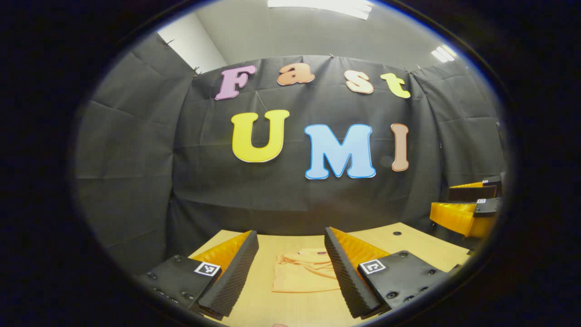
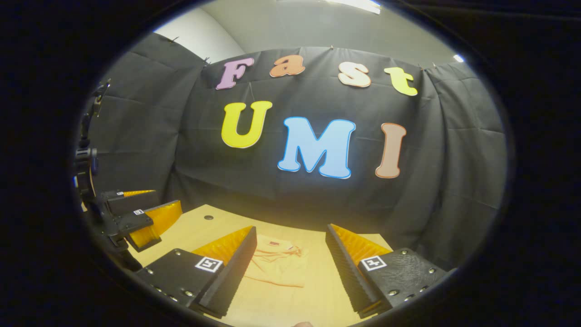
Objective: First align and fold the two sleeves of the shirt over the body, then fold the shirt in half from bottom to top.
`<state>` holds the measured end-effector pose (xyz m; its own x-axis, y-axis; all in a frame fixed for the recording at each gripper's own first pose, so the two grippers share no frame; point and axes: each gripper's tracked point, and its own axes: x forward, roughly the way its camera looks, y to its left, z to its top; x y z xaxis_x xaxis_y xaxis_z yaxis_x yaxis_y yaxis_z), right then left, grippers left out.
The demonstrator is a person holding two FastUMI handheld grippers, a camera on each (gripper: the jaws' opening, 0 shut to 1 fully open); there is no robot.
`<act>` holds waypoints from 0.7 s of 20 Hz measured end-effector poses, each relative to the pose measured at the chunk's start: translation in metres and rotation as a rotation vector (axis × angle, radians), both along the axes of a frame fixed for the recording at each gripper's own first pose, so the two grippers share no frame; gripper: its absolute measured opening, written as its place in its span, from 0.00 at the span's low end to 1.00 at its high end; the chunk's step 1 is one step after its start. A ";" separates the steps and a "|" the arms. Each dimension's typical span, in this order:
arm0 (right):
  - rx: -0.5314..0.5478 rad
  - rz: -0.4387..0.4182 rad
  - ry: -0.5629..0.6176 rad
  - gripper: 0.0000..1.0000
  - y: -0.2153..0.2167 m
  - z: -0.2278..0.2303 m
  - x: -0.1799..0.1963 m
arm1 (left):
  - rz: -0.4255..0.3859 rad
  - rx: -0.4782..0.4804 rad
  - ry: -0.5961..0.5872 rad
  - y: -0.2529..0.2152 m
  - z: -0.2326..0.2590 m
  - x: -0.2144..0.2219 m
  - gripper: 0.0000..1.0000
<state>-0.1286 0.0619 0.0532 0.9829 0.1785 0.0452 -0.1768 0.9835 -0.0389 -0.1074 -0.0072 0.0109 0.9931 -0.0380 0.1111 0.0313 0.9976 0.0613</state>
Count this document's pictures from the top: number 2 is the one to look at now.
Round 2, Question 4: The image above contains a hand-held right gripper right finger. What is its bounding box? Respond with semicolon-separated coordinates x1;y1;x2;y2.
325;223;457;318

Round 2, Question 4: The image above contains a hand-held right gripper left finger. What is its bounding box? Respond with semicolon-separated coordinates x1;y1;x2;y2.
136;226;258;318

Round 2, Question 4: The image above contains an orange T-shirt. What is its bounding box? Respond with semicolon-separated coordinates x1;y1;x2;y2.
243;236;310;288

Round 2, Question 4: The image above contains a long ceiling light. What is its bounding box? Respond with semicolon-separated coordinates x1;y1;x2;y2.
327;0;383;15

